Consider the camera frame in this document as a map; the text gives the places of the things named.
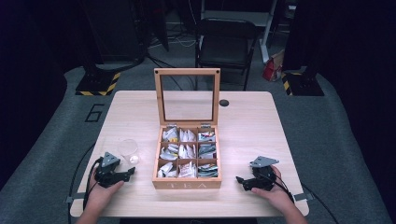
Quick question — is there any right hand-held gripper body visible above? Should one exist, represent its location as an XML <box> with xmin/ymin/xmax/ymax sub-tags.
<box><xmin>248</xmin><ymin>155</ymin><xmax>280</xmax><ymax>191</ymax></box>

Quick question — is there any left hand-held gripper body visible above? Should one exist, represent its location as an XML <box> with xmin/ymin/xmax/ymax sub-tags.
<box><xmin>93</xmin><ymin>151</ymin><xmax>125</xmax><ymax>189</ymax></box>

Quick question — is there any person's left hand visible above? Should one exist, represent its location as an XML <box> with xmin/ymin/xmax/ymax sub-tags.
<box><xmin>85</xmin><ymin>170</ymin><xmax>125</xmax><ymax>215</ymax></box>

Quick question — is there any person's right hand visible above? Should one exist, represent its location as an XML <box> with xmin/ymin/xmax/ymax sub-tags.
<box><xmin>250</xmin><ymin>164</ymin><xmax>295</xmax><ymax>217</ymax></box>

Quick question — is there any clear glass cup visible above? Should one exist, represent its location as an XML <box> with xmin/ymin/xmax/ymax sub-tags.
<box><xmin>117</xmin><ymin>138</ymin><xmax>141</xmax><ymax>166</ymax></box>

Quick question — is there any assorted tea bags group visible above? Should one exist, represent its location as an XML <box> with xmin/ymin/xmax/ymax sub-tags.
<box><xmin>157</xmin><ymin>126</ymin><xmax>219</xmax><ymax>179</ymax></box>

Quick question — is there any wooden tea box with lid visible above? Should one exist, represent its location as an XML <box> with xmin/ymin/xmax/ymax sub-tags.
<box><xmin>151</xmin><ymin>67</ymin><xmax>223</xmax><ymax>190</ymax></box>

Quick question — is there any black stand base striped edge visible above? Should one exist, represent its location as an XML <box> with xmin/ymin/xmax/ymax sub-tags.
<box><xmin>280</xmin><ymin>71</ymin><xmax>325</xmax><ymax>97</ymax></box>
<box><xmin>75</xmin><ymin>68</ymin><xmax>122</xmax><ymax>97</ymax></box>

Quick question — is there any red bag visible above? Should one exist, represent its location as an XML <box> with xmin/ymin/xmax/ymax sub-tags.
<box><xmin>262</xmin><ymin>49</ymin><xmax>286</xmax><ymax>83</ymax></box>

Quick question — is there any black folding chair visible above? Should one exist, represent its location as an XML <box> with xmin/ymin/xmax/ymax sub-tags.
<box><xmin>194</xmin><ymin>17</ymin><xmax>260</xmax><ymax>91</ymax></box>

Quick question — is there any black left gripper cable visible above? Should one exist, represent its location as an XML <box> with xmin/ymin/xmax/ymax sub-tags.
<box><xmin>81</xmin><ymin>156</ymin><xmax>105</xmax><ymax>211</ymax></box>

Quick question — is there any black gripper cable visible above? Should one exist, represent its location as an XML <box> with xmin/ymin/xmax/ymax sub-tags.
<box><xmin>270</xmin><ymin>173</ymin><xmax>295</xmax><ymax>203</ymax></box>
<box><xmin>81</xmin><ymin>156</ymin><xmax>105</xmax><ymax>211</ymax></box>

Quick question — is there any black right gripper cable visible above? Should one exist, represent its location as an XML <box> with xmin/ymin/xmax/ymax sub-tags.
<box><xmin>270</xmin><ymin>173</ymin><xmax>295</xmax><ymax>203</ymax></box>

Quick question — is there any black floor cable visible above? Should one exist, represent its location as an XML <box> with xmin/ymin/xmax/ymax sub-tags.
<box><xmin>66</xmin><ymin>142</ymin><xmax>96</xmax><ymax>224</ymax></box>
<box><xmin>299</xmin><ymin>182</ymin><xmax>341</xmax><ymax>224</ymax></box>

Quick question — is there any grey metal table bracket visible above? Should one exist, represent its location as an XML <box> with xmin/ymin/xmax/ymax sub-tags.
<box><xmin>64</xmin><ymin>192</ymin><xmax>87</xmax><ymax>204</ymax></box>
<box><xmin>292</xmin><ymin>192</ymin><xmax>315</xmax><ymax>202</ymax></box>

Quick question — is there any white floor cable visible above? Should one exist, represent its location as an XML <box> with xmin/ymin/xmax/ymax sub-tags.
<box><xmin>148</xmin><ymin>35</ymin><xmax>198</xmax><ymax>49</ymax></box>

